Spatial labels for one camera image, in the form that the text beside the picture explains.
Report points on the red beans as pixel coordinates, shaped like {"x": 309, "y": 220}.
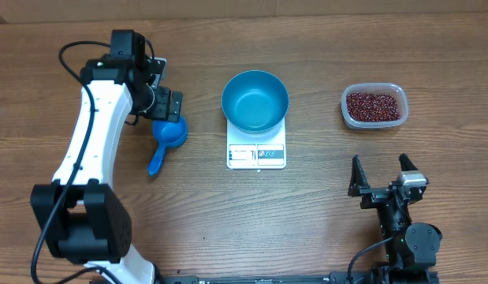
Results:
{"x": 372, "y": 107}

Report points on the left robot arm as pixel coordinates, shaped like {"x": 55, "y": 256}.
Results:
{"x": 80, "y": 217}

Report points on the white digital kitchen scale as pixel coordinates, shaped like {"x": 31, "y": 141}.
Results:
{"x": 256, "y": 151}

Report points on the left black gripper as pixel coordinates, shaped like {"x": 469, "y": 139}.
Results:
{"x": 161, "y": 110}

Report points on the blue plastic measuring scoop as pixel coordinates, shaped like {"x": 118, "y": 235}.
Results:
{"x": 169, "y": 135}

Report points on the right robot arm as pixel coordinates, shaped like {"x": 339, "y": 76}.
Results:
{"x": 411, "y": 247}

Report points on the blue metal bowl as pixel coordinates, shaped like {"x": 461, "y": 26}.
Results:
{"x": 255, "y": 101}

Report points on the clear plastic container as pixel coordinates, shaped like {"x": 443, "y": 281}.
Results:
{"x": 389, "y": 88}

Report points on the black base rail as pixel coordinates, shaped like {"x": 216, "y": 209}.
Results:
{"x": 335, "y": 277}

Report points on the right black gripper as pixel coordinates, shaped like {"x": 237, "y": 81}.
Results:
{"x": 373, "y": 195}

